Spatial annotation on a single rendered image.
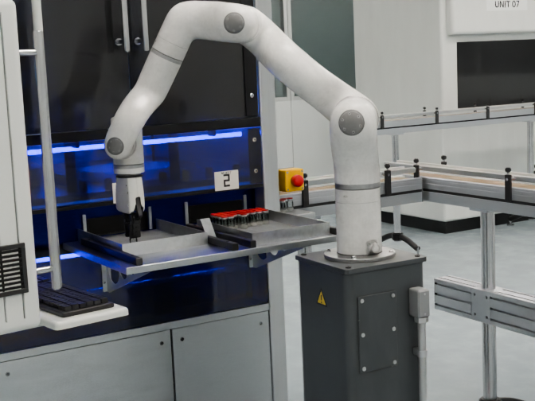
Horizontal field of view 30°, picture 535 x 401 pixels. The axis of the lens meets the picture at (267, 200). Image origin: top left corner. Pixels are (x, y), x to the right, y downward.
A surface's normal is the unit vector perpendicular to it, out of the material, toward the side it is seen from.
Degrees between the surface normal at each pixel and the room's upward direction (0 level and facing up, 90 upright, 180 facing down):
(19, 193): 90
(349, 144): 128
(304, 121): 90
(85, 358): 90
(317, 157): 90
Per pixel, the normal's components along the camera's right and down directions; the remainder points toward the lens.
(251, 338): 0.51, 0.10
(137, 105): 0.20, -0.47
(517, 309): -0.86, 0.11
